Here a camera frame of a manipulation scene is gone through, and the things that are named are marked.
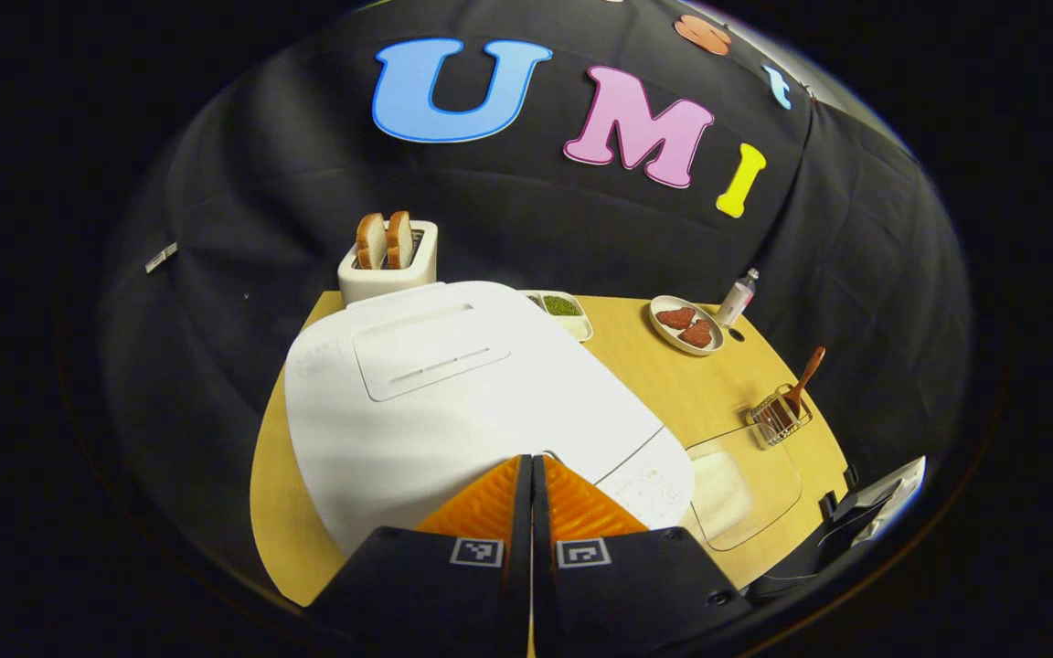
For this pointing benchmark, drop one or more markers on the red meat piece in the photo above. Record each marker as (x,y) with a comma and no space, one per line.
(675,318)
(697,334)

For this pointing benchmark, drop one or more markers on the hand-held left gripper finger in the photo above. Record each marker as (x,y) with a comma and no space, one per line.
(523,567)
(540,567)

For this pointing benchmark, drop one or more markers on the white toaster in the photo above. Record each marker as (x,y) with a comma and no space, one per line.
(389,281)

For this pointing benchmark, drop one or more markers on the white divided bean dish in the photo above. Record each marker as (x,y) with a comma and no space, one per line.
(563,306)

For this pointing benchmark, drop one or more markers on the white rice cooker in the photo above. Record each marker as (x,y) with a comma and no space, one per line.
(453,420)

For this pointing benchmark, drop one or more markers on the white round plate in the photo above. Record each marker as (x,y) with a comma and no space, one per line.
(664,336)

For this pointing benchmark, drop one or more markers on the white rice heap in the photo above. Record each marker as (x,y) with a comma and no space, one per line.
(720,489)

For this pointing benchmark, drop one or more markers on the brown wooden spoon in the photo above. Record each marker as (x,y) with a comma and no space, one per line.
(805,375)

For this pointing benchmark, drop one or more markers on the small bottle with pink label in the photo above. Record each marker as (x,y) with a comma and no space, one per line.
(735,302)

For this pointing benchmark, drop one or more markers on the white cloth tag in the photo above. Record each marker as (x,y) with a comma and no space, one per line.
(161,258)

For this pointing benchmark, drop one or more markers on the toast bread slice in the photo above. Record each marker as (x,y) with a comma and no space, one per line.
(369,239)
(398,238)

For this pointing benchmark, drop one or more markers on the black backdrop cloth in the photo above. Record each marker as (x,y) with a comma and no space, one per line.
(261,183)

